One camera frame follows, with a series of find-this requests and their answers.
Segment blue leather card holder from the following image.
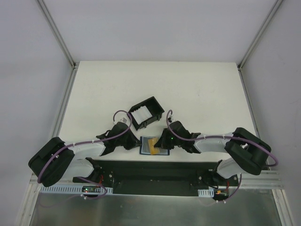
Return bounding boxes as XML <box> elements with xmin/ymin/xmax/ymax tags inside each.
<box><xmin>140</xmin><ymin>137</ymin><xmax>170</xmax><ymax>156</ymax></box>

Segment black plastic card rack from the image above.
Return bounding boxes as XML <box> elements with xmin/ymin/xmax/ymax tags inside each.
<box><xmin>128</xmin><ymin>97</ymin><xmax>165</xmax><ymax>130</ymax></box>

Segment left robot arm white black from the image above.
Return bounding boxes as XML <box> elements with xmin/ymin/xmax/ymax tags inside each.
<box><xmin>28</xmin><ymin>122</ymin><xmax>142</xmax><ymax>187</ymax></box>

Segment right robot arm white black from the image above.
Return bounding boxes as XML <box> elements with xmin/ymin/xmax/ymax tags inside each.
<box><xmin>154</xmin><ymin>121</ymin><xmax>272</xmax><ymax>187</ymax></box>

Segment white card stack in rack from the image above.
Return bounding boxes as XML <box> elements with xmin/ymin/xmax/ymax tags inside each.
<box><xmin>131</xmin><ymin>106</ymin><xmax>152</xmax><ymax>124</ymax></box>

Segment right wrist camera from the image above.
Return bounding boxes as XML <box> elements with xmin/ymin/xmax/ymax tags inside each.
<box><xmin>167</xmin><ymin>112</ymin><xmax>174</xmax><ymax>122</ymax></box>

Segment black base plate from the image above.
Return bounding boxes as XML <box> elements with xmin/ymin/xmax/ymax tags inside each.
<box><xmin>86</xmin><ymin>160</ymin><xmax>238</xmax><ymax>196</ymax></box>

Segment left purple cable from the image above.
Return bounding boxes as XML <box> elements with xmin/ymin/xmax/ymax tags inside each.
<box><xmin>37</xmin><ymin>110</ymin><xmax>136</xmax><ymax>208</ymax></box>

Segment purple cable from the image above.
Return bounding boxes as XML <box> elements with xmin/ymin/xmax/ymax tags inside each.
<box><xmin>166</xmin><ymin>110</ymin><xmax>279</xmax><ymax>205</ymax></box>
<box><xmin>37</xmin><ymin>110</ymin><xmax>136</xmax><ymax>208</ymax></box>

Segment right white cable duct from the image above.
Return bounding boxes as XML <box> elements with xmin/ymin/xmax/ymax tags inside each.
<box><xmin>198</xmin><ymin>188</ymin><xmax>214</xmax><ymax>198</ymax></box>

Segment white cable duct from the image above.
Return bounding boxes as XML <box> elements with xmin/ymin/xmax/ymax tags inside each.
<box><xmin>40</xmin><ymin>185</ymin><xmax>113</xmax><ymax>195</ymax></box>
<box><xmin>198</xmin><ymin>188</ymin><xmax>214</xmax><ymax>198</ymax></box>

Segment left white cable duct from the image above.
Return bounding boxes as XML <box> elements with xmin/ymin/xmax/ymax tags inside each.
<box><xmin>40</xmin><ymin>185</ymin><xmax>113</xmax><ymax>195</ymax></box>

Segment left aluminium frame post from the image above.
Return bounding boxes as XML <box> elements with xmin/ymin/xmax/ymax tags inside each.
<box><xmin>35</xmin><ymin>0</ymin><xmax>79</xmax><ymax>69</ymax></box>

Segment aluminium frame post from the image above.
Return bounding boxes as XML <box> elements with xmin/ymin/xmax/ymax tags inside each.
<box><xmin>237</xmin><ymin>0</ymin><xmax>286</xmax><ymax>70</ymax></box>
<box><xmin>35</xmin><ymin>0</ymin><xmax>79</xmax><ymax>69</ymax></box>

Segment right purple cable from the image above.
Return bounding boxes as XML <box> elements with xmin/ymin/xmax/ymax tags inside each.
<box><xmin>166</xmin><ymin>110</ymin><xmax>279</xmax><ymax>205</ymax></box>

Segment right aluminium frame post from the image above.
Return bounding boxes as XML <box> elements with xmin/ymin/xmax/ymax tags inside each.
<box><xmin>237</xmin><ymin>0</ymin><xmax>286</xmax><ymax>70</ymax></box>

